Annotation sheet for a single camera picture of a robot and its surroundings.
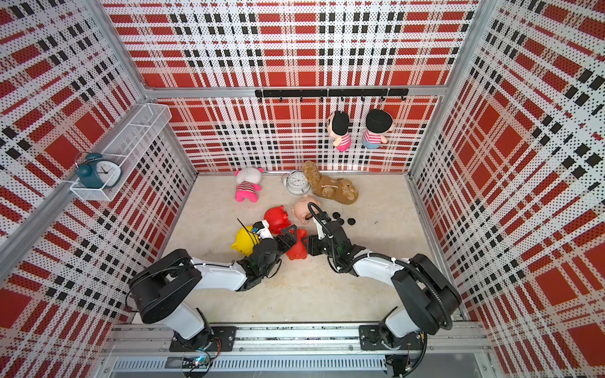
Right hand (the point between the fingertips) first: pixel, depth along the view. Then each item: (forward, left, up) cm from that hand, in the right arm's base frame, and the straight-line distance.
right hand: (310, 238), depth 88 cm
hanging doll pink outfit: (+40, -12, +22) cm, 47 cm away
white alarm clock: (+34, +8, -5) cm, 35 cm away
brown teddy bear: (+23, -12, +1) cm, 26 cm away
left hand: (+3, +5, +1) cm, 6 cm away
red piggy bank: (+9, +14, 0) cm, 16 cm away
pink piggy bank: (+14, +4, -2) cm, 15 cm away
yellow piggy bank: (0, +25, -1) cm, 25 cm away
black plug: (-4, -10, +17) cm, 21 cm away
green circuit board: (-38, +34, -7) cm, 51 cm away
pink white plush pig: (+33, +31, -3) cm, 45 cm away
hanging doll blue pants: (+39, -28, +24) cm, 53 cm away
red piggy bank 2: (-5, +4, -1) cm, 6 cm away
